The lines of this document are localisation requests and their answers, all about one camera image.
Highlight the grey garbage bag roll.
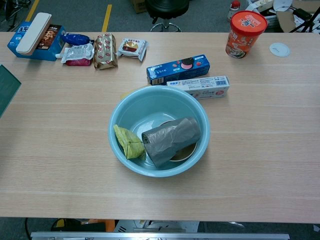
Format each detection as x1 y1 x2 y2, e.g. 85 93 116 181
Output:
141 116 202 168

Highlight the yellow-green snack packet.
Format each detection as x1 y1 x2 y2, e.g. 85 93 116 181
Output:
113 124 147 161

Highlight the beige round bowl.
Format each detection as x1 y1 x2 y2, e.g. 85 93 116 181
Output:
159 119 198 163

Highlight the light blue plastic basin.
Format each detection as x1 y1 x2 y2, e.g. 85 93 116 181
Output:
107 84 211 178

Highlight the blue Oreo cookie box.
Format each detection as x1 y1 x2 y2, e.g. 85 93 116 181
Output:
146 54 211 86

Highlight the white toothpaste box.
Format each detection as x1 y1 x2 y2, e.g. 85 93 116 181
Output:
166 75 231 101

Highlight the white biscuit packet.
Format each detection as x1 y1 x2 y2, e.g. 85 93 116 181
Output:
116 37 149 63

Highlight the gold wafer packet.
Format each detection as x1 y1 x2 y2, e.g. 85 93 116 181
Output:
92 32 119 71

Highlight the red flat packet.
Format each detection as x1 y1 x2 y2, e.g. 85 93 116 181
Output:
64 57 93 67

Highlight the black round stool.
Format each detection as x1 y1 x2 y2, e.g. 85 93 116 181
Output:
144 0 190 33

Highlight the brown cardboard box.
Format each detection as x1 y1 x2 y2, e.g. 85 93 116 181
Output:
128 0 148 14

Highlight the blue snack pouch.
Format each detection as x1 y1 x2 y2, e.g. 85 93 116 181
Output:
61 32 95 46

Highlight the orange instant noodle cup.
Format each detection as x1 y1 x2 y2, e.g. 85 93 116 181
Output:
225 10 269 60

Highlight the blue chocolate snack box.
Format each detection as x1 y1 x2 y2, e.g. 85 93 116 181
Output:
6 20 67 62

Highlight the red-capped white bottle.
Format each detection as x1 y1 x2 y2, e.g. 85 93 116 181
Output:
226 0 241 22

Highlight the cream oblong cutlery case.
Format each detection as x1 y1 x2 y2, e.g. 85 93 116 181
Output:
15 12 53 56

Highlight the green cutting mat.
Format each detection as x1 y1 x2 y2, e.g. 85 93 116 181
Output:
0 64 22 118

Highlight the flat brown cardboard piece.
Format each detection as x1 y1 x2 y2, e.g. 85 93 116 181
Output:
276 11 298 33

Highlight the aluminium frame rail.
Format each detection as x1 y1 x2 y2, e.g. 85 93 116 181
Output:
30 231 291 240

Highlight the white cable grommet cap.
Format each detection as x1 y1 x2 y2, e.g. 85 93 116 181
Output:
269 42 291 58

